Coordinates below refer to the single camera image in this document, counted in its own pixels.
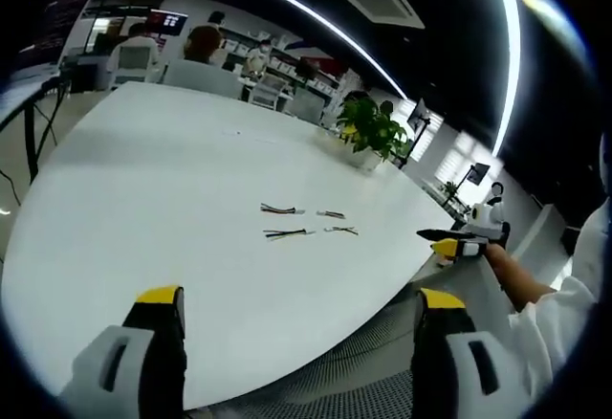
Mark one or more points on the small black monitor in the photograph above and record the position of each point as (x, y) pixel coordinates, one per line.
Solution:
(480, 173)

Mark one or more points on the curved ceiling light strip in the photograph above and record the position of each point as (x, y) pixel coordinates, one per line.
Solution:
(511, 55)

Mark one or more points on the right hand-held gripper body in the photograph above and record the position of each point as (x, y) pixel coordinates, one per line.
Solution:
(492, 218)

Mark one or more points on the grey office chair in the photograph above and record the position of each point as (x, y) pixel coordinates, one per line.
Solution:
(307, 104)

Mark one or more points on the ceiling air conditioner vent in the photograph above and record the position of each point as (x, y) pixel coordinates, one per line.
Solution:
(378, 0)

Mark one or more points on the long ceiling light strip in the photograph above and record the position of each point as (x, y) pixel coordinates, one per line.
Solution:
(306, 10)

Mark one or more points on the white round-headed device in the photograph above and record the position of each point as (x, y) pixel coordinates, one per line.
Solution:
(498, 190)

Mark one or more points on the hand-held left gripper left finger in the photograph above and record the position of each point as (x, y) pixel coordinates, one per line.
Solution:
(158, 342)

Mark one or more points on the grey mesh chair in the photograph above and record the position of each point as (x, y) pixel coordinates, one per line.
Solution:
(363, 366)

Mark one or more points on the wall screen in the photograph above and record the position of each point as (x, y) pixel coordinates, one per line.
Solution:
(168, 22)

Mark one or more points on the person's white coat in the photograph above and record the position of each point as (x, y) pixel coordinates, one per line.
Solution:
(593, 247)

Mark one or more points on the black-framed desk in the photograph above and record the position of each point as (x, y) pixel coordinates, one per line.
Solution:
(33, 103)

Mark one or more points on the black monitor on stand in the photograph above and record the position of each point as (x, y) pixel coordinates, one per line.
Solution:
(420, 115)

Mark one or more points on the window blinds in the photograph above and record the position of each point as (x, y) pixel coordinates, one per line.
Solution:
(459, 156)

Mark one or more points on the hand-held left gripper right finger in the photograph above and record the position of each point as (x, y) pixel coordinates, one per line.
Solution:
(440, 342)

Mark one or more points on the green potted plant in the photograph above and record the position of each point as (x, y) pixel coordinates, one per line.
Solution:
(370, 127)

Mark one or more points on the small green plant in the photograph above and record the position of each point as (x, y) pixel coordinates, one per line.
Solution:
(449, 188)

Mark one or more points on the white office chair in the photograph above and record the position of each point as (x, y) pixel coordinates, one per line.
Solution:
(201, 77)
(132, 65)

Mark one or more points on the mesh office chair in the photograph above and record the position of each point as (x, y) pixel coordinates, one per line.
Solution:
(268, 89)

